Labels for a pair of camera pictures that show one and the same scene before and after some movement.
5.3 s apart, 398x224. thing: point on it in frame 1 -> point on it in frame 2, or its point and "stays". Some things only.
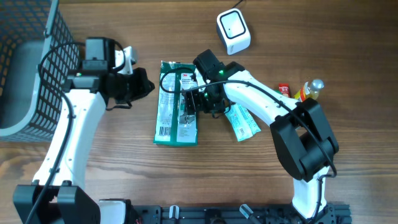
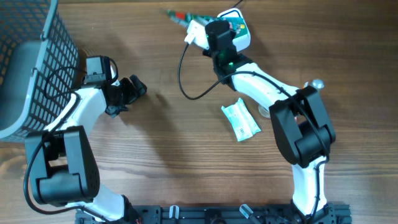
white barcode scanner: [233, 31] stays
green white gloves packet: [175, 126] -> [237, 25]
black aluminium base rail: [237, 214] stays
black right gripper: [193, 103] -> [206, 53]
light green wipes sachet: [242, 122] stays
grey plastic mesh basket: [38, 55] stays
